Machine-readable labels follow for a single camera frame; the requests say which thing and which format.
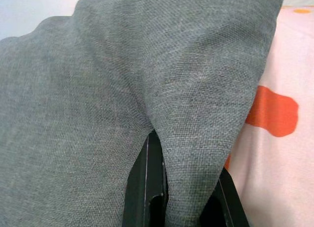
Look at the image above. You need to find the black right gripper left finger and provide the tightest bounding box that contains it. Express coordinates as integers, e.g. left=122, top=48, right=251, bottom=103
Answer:
left=122, top=129, right=170, bottom=227

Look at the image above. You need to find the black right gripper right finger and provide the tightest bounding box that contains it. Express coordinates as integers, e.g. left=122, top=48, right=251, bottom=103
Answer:
left=200, top=167, right=251, bottom=227

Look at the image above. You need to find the grey fabric pillow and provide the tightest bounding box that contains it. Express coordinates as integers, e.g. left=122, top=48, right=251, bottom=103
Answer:
left=0, top=0, right=288, bottom=227

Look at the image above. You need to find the pink sheet with orange spots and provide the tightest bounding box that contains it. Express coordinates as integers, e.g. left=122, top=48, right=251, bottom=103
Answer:
left=223, top=5, right=314, bottom=227

